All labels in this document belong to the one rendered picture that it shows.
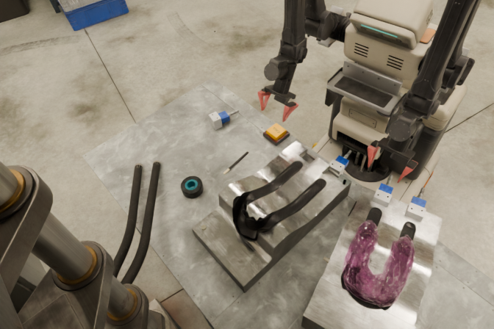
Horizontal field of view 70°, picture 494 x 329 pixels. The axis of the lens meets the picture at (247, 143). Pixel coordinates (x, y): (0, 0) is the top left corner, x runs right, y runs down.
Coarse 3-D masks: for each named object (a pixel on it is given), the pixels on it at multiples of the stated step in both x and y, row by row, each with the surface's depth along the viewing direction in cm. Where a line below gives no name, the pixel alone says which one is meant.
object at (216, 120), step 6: (210, 114) 152; (216, 114) 152; (222, 114) 153; (228, 114) 154; (210, 120) 153; (216, 120) 150; (222, 120) 152; (228, 120) 154; (216, 126) 152; (222, 126) 154
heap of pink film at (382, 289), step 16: (368, 224) 111; (352, 240) 107; (368, 240) 104; (400, 240) 107; (352, 256) 103; (368, 256) 103; (400, 256) 101; (352, 272) 101; (368, 272) 101; (384, 272) 100; (400, 272) 100; (352, 288) 99; (368, 288) 98; (384, 288) 97; (400, 288) 98; (384, 304) 97
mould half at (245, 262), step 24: (264, 168) 128; (312, 168) 126; (240, 192) 116; (288, 192) 121; (336, 192) 119; (216, 216) 120; (264, 216) 110; (312, 216) 115; (216, 240) 114; (240, 240) 113; (264, 240) 106; (288, 240) 109; (240, 264) 108; (264, 264) 108; (240, 288) 109
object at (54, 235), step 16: (0, 176) 44; (0, 192) 45; (48, 224) 53; (48, 240) 54; (64, 240) 57; (48, 256) 56; (64, 256) 58; (80, 256) 62; (64, 272) 61; (80, 272) 64; (112, 288) 74; (112, 304) 77; (128, 304) 82; (160, 320) 102
